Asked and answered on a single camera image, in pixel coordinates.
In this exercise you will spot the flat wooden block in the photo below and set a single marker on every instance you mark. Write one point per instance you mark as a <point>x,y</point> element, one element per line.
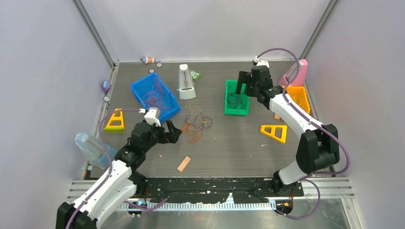
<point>183,164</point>

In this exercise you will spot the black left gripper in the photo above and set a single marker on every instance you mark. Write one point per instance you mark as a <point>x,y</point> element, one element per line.
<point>172,135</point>

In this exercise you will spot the white metronome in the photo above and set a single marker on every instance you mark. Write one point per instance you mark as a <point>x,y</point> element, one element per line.
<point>186,86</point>

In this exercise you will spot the orange plastic bin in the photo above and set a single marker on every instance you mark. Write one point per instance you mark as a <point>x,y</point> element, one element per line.
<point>299,95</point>

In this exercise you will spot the yellow triangle on green base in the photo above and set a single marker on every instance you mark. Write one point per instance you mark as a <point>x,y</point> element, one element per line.
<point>115,122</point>

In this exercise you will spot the yellow triangular plastic frame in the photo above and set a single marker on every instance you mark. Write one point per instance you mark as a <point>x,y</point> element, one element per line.
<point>276,132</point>

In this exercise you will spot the pink metronome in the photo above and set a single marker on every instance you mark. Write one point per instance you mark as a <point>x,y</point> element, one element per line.
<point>295,74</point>

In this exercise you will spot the clear plastic bottle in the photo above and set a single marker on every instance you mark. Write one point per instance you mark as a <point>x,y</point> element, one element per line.
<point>92,150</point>

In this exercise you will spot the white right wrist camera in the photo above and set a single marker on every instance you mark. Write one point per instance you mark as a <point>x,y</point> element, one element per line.
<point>260,62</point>

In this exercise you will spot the purple round toy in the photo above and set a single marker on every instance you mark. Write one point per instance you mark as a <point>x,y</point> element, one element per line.
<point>106,85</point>

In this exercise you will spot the green monster toy block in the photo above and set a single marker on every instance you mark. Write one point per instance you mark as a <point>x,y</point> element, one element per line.
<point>195,75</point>

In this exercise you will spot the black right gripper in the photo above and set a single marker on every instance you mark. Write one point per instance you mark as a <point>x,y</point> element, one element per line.
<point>243,78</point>

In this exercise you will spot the green plastic bin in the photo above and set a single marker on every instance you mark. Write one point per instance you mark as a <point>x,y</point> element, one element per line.
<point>235,104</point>

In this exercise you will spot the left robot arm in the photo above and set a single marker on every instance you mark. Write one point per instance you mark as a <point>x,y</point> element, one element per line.
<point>120,182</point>

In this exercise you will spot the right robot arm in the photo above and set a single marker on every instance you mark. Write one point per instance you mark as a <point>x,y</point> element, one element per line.
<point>317,148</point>

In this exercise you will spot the blue plastic bin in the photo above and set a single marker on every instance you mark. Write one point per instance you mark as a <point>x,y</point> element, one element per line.
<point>151,91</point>

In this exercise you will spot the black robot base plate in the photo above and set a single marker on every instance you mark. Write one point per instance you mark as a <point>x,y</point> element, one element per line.
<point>212,190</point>

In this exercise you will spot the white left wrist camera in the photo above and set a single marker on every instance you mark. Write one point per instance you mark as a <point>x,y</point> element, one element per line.
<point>151,116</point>

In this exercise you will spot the small clown figurine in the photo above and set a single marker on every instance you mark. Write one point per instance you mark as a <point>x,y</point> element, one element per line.
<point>147,60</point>

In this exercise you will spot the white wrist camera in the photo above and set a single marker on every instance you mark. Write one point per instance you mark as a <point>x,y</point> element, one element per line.
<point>260,62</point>
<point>151,116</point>

